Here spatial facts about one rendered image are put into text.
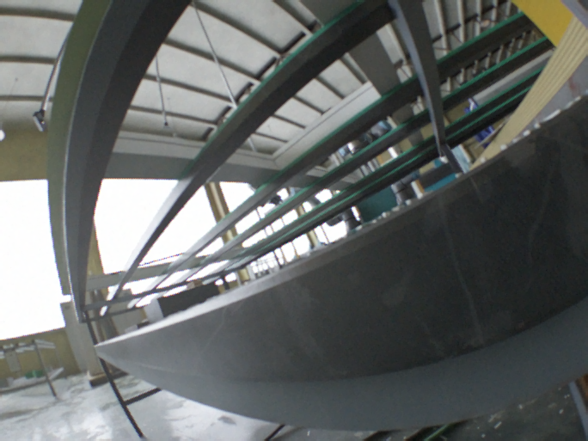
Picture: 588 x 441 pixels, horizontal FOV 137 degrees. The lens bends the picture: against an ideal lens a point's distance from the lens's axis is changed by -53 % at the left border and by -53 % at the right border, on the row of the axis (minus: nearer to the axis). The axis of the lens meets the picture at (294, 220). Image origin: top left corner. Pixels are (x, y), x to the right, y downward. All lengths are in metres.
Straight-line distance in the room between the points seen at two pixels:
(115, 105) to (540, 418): 0.96
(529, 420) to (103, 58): 0.94
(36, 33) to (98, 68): 8.72
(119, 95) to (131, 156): 0.17
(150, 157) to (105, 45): 0.27
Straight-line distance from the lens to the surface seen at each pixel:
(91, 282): 1.42
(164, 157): 0.48
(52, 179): 0.49
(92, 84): 0.27
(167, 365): 0.15
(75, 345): 7.60
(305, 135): 0.70
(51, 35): 8.90
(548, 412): 0.76
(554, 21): 0.27
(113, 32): 0.24
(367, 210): 2.13
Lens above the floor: 0.59
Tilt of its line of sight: 11 degrees up
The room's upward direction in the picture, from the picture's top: 24 degrees counter-clockwise
